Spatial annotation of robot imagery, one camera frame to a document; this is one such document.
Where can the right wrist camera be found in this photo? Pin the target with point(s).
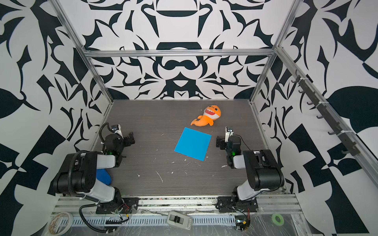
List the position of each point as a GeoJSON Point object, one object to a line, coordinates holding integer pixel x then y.
{"type": "Point", "coordinates": [228, 132]}

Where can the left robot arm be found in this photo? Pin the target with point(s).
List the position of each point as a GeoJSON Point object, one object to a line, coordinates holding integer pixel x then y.
{"type": "Point", "coordinates": [77, 175]}

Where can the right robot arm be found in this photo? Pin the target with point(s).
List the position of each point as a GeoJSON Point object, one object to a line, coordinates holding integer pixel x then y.
{"type": "Point", "coordinates": [263, 172]}

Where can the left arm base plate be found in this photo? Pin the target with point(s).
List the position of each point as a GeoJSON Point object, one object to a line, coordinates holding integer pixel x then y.
{"type": "Point", "coordinates": [125, 206]}

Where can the blue square paper sheet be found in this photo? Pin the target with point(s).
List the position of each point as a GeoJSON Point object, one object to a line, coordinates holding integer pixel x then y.
{"type": "Point", "coordinates": [193, 144]}

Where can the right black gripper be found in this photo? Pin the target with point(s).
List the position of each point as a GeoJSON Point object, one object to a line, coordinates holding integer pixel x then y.
{"type": "Point", "coordinates": [221, 140]}

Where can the green tape roll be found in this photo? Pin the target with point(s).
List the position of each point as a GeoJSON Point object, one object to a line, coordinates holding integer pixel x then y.
{"type": "Point", "coordinates": [277, 219]}

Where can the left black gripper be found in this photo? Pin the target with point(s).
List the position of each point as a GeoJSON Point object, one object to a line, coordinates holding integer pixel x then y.
{"type": "Point", "coordinates": [128, 142]}

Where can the orange shark plush toy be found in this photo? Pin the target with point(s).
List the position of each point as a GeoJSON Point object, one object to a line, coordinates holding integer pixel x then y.
{"type": "Point", "coordinates": [211, 113]}

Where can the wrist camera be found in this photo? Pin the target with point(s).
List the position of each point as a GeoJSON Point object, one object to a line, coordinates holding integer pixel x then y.
{"type": "Point", "coordinates": [116, 129]}
{"type": "Point", "coordinates": [228, 132]}

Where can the grey switch box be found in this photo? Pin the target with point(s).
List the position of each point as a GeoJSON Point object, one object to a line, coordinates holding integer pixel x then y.
{"type": "Point", "coordinates": [178, 220]}

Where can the small black electronics board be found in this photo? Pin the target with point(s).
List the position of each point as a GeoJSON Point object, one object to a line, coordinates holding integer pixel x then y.
{"type": "Point", "coordinates": [242, 223]}

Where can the white slotted cable duct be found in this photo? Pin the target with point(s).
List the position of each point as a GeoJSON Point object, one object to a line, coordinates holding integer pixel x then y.
{"type": "Point", "coordinates": [159, 220]}

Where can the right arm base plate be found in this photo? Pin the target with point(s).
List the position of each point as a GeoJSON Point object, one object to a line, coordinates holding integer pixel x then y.
{"type": "Point", "coordinates": [227, 204]}

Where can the blue round cloth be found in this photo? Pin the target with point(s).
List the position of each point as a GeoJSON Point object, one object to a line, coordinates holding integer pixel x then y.
{"type": "Point", "coordinates": [103, 176]}

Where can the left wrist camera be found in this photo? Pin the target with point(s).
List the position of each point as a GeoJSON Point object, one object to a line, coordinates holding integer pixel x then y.
{"type": "Point", "coordinates": [116, 129]}

